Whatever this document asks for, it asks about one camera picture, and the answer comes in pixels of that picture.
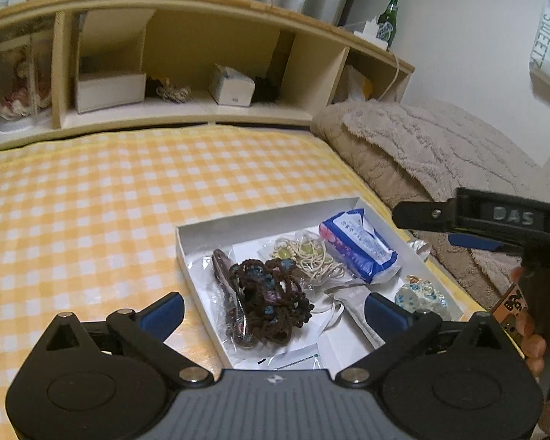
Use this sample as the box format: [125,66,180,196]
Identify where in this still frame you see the open cardboard box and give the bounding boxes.
[74,9,157,113]

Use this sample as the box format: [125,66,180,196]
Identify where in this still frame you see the beige fluffy blanket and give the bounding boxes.
[311,100,550,312]

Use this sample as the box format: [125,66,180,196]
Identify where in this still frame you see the clear bag brown hair accessory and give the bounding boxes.
[211,248,260,349]

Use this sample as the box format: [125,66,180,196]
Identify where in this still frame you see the clear plastic container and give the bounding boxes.
[30,32,56,127]

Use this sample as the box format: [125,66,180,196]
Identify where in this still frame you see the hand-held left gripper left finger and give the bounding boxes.
[39,292,214,383]

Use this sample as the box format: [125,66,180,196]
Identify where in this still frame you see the blue tissue pack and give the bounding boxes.
[319,208,400,284]

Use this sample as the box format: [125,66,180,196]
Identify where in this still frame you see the black cloth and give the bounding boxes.
[252,76,282,104]

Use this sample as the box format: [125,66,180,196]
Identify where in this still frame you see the white plastic bag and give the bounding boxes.
[341,66,374,102]

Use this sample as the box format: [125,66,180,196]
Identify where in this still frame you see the white cable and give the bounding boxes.
[380,52,402,99]

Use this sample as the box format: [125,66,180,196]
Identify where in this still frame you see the orange printed sign cushion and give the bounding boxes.
[502,283,529,331]

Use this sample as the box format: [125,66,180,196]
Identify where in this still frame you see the floral drawstring pouch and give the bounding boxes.
[394,275,450,319]

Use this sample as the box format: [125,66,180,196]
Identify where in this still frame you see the bag of beige hair ties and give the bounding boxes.
[261,231,349,287]

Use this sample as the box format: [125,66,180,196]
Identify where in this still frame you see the clear plastic wrapper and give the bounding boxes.
[406,237,434,262]

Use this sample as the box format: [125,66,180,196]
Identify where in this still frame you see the white face mask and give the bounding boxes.
[323,284,386,349]

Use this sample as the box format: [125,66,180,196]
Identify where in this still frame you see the wooden headboard shelf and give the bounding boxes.
[0,0,415,157]

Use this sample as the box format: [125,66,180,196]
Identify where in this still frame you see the white cardboard box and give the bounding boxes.
[174,197,466,370]

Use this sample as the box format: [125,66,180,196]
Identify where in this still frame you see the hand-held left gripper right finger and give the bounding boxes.
[334,292,509,386]

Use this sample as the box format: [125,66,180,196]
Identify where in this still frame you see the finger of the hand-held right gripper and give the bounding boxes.
[393,198,459,232]
[448,233,507,252]

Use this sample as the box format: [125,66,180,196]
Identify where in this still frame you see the person's right hand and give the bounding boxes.
[509,266,547,379]

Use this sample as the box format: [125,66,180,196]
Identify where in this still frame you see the beige rope bundle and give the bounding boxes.
[158,78,191,104]

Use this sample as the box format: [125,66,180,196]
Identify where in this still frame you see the yellow checked bed sheet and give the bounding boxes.
[0,126,480,422]

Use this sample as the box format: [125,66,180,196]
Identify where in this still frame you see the green glass bottle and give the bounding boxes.
[377,0,400,51]

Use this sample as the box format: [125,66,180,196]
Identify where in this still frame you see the brown knitted hair ties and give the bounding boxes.
[229,259,313,344]

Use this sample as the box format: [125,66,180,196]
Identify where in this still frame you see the white tissue box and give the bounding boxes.
[209,64,256,106]

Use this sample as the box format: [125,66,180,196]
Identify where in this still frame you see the white labelled packet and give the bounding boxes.
[257,343,326,370]

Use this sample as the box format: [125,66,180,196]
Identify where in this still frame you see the doll in clear case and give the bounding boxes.
[0,50,37,133]

